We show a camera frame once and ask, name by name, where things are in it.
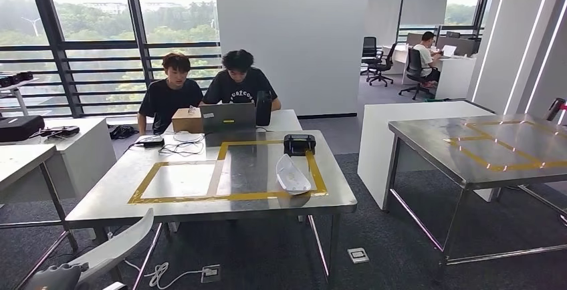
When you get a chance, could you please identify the steel floor socket plate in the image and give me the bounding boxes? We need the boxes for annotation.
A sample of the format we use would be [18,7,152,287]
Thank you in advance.
[200,264,222,285]
[346,247,370,265]

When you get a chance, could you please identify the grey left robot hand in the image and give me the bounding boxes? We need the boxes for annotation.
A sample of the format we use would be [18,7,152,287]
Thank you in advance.
[24,263,90,290]

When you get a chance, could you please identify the black gadgets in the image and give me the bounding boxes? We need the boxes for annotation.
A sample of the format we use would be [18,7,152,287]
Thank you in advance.
[43,125,81,142]

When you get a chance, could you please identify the white desk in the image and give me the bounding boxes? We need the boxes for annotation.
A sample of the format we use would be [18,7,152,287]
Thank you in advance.
[435,55,478,101]

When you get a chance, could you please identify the white table cable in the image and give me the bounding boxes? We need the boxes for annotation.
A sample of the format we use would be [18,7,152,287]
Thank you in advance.
[157,132,206,156]

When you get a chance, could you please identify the white floor cable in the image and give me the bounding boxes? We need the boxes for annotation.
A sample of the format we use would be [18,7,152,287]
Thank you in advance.
[123,259,205,290]

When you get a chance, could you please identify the black controller device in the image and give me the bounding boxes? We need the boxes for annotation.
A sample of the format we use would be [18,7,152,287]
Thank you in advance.
[283,134,317,158]

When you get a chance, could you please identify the person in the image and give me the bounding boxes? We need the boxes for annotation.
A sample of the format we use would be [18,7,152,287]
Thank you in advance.
[199,49,283,113]
[136,51,205,136]
[412,30,443,89]

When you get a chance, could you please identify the black power adapter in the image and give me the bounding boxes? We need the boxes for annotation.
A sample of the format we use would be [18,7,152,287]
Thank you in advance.
[140,136,166,149]

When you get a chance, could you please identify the cardboard box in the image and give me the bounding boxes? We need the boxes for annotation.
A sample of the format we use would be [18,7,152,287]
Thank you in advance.
[171,106,205,134]

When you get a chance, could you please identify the black speaker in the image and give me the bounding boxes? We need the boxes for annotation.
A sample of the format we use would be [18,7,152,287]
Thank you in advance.
[255,90,273,128]

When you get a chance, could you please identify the grey laptop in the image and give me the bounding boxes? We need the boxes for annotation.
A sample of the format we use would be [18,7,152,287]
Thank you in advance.
[199,102,258,135]

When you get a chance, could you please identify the black office chair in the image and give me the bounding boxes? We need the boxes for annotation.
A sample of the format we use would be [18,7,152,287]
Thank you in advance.
[398,47,438,101]
[367,41,399,88]
[360,35,384,77]

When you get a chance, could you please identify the black barrier post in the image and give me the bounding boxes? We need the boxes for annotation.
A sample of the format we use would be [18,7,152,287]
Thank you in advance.
[544,97,567,124]

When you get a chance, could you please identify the yellow table tape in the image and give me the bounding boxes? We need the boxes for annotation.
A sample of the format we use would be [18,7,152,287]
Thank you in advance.
[444,119,567,173]
[127,139,330,205]

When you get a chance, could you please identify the white plastic car part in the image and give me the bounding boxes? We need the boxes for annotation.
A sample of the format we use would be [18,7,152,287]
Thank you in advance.
[275,153,313,196]
[68,207,155,287]

